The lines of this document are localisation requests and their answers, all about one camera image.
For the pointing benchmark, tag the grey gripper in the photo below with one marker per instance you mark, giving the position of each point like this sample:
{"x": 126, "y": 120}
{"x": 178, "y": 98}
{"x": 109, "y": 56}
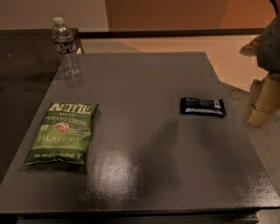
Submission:
{"x": 270, "y": 48}

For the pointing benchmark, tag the dark blueberry rxbar wrapper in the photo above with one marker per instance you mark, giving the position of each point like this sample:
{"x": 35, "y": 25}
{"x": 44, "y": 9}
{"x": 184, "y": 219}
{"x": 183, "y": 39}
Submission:
{"x": 202, "y": 107}

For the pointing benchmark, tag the green jalapeno chip bag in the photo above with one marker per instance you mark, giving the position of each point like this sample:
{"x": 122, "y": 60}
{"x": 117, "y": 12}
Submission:
{"x": 63, "y": 135}

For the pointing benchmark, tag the clear plastic water bottle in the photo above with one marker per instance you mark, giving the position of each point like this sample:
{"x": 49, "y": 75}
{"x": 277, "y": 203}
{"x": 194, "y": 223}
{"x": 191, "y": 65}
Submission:
{"x": 63, "y": 39}

